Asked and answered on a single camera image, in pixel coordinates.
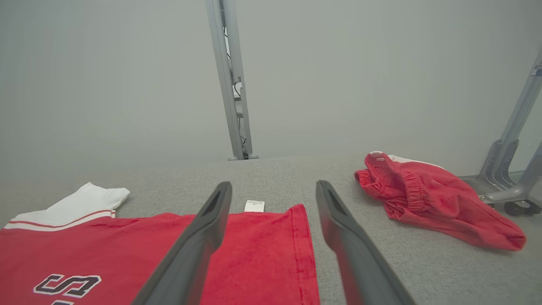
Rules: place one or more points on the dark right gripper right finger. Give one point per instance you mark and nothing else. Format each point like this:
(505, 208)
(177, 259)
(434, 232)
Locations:
(364, 275)

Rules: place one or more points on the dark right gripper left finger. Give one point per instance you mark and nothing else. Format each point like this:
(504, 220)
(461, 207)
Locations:
(186, 271)

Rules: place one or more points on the red shirt with white sleeve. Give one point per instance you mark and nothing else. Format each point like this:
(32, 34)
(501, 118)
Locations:
(106, 250)

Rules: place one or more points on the red shorts with white panel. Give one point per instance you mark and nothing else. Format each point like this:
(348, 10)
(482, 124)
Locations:
(432, 199)

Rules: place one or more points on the black caster wheel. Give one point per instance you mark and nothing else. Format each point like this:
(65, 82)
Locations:
(523, 207)

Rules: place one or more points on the grey wheeled partition base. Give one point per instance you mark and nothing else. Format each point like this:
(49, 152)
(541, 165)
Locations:
(508, 169)

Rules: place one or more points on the grey metal partition post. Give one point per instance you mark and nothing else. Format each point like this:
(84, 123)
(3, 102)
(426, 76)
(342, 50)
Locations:
(238, 55)
(220, 63)

